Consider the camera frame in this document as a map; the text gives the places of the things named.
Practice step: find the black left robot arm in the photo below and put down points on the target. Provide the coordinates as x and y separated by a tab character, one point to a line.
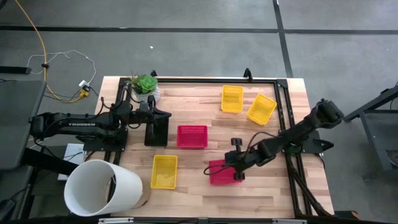
81	124

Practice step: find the black plastic basket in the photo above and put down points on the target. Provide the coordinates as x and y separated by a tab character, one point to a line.
161	133

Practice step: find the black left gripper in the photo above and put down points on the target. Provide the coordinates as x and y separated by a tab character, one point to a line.
149	113

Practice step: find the silver metal bracket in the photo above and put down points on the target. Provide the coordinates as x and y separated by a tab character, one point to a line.
289	221
115	220

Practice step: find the black aluminium table frame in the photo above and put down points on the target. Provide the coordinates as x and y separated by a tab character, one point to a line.
217	81

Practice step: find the yellow plug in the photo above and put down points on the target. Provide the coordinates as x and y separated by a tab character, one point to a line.
84	93

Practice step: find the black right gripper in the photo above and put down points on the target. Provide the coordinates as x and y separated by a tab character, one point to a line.
241	160

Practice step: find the grey side table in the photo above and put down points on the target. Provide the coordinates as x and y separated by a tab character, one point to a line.
18	124

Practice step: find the black frame clamp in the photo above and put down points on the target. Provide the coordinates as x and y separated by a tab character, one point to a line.
153	74
247	74

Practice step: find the yellow plastic basket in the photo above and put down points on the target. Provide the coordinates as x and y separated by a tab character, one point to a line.
232	98
163	171
261	108

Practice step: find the white paper sheet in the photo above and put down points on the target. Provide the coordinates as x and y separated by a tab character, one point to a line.
70	152

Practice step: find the green succulent plant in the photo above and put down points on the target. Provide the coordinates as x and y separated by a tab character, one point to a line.
145	84

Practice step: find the white power adapter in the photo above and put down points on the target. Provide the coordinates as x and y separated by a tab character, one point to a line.
84	83

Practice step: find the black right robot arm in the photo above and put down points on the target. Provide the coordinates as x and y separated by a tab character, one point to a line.
298	130

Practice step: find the white patterned plant pot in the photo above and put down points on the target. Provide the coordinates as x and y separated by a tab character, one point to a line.
143	97

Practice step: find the black flat bar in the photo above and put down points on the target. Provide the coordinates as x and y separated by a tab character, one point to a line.
14	70

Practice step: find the dark metal table frame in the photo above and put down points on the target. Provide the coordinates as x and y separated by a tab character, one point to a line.
373	103

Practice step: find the red plastic basket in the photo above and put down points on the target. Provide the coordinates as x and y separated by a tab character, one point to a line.
192	137
217	178

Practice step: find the large white cylinder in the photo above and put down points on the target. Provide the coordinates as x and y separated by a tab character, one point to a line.
124	186

